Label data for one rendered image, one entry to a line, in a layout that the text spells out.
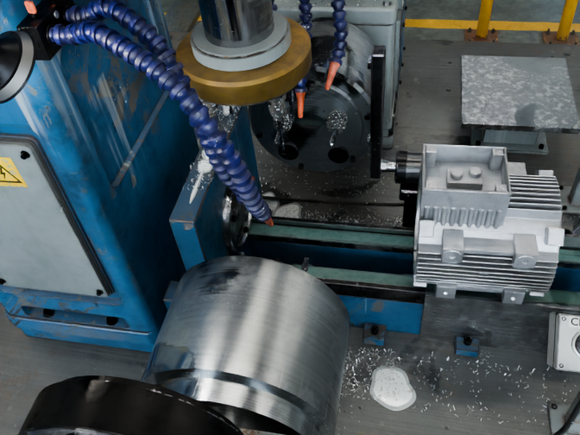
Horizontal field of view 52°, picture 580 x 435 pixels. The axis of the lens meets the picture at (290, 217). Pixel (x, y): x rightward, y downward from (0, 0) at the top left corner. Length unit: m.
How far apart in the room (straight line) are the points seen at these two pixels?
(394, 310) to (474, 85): 0.63
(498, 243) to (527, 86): 0.64
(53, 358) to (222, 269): 0.54
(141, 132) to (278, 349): 0.44
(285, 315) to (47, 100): 0.37
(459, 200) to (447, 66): 0.91
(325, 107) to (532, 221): 0.42
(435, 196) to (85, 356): 0.70
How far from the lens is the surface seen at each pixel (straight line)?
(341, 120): 1.09
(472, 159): 0.95
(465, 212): 0.89
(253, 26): 0.75
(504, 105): 1.41
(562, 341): 0.83
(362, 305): 1.05
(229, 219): 0.95
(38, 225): 0.92
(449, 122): 1.54
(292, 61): 0.76
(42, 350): 1.23
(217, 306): 0.72
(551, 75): 1.53
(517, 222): 0.92
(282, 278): 0.74
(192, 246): 0.88
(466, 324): 1.06
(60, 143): 0.78
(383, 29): 1.26
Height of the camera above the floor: 1.74
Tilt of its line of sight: 47 degrees down
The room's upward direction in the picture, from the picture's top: 7 degrees counter-clockwise
